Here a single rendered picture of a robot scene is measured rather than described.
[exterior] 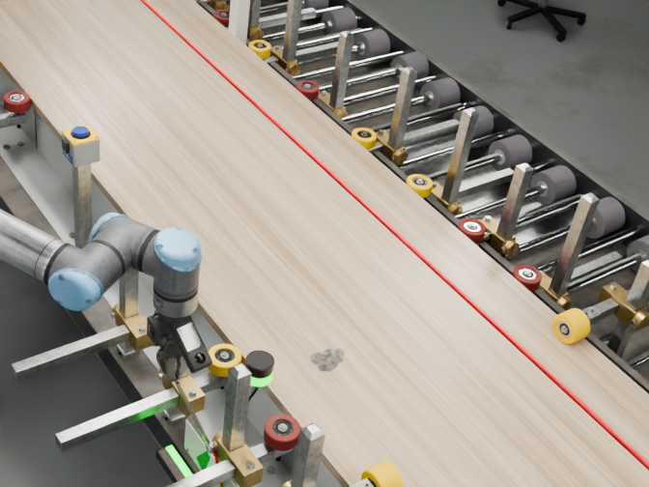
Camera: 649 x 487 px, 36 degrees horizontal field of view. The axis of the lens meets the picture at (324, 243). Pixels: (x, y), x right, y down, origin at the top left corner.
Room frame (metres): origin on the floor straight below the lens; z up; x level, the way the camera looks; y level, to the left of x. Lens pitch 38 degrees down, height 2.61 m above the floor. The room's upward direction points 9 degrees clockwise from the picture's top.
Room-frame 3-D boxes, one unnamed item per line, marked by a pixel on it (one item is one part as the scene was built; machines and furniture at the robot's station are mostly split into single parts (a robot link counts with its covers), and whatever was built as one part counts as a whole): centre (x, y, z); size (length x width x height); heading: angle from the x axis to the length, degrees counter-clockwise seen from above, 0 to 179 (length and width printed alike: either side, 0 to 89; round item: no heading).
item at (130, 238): (1.53, 0.39, 1.31); 0.12 x 0.12 x 0.09; 72
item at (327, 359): (1.72, -0.05, 0.91); 0.09 x 0.07 x 0.02; 124
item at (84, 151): (2.03, 0.63, 1.18); 0.07 x 0.07 x 0.08; 41
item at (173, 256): (1.51, 0.28, 1.31); 0.10 x 0.09 x 0.12; 72
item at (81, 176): (2.03, 0.63, 0.93); 0.05 x 0.04 x 0.45; 41
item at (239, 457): (1.44, 0.11, 0.85); 0.13 x 0.06 x 0.05; 41
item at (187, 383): (1.62, 0.28, 0.83); 0.13 x 0.06 x 0.05; 41
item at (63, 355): (1.74, 0.50, 0.82); 0.43 x 0.03 x 0.04; 131
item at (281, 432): (1.49, 0.03, 0.85); 0.08 x 0.08 x 0.11
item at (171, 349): (1.51, 0.29, 1.14); 0.09 x 0.08 x 0.12; 41
